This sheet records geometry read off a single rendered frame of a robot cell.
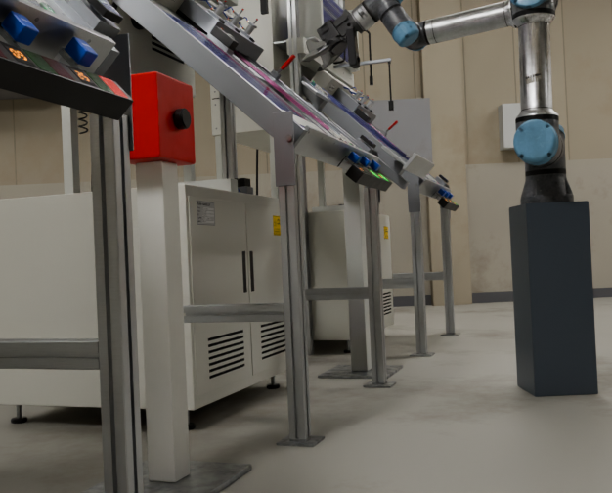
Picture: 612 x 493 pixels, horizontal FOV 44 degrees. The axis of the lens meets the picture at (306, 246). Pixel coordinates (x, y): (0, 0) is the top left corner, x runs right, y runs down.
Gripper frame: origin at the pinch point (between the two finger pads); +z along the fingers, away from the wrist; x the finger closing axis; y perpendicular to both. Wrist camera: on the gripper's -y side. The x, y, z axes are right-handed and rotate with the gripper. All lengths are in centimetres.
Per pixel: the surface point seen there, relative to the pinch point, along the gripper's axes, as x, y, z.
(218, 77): 60, -11, 11
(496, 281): -385, -82, 31
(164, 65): 10.4, 28.6, 36.9
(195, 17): 27.8, 24.0, 15.3
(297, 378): 64, -82, 33
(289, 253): 63, -57, 19
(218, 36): 29.2, 13.6, 12.4
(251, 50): 0.9, 17.3, 12.3
